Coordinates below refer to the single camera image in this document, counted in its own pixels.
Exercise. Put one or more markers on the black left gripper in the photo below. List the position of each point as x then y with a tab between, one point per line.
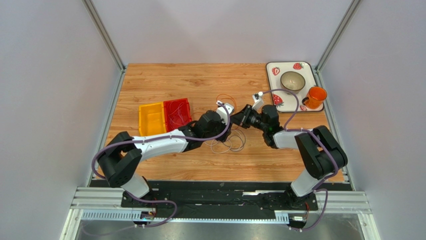
224	129

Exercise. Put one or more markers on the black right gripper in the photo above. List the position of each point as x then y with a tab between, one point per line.
248	116

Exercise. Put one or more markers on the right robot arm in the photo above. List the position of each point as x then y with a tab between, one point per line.
320	152

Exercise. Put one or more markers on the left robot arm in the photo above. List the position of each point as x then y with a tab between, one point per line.
121	157

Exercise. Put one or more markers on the red plastic bin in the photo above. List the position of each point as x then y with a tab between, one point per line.
177	113

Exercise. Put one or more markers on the strawberry pattern tray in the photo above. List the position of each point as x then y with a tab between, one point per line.
284	100

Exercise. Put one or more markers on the yellow plastic bin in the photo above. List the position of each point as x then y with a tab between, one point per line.
151	119

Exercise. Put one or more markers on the beige ceramic bowl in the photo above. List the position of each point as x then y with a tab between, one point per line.
292	81

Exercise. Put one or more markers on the orange mug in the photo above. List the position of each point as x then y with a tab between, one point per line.
315	97

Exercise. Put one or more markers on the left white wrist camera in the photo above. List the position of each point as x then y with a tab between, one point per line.
225	112

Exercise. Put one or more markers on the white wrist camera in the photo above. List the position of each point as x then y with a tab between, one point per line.
258	100
225	112

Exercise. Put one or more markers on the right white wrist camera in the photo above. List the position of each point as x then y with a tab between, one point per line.
258	100

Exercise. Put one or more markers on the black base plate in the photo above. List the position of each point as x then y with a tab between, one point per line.
226	200

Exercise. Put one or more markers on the aluminium frame rail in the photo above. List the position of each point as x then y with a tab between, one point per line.
97	20

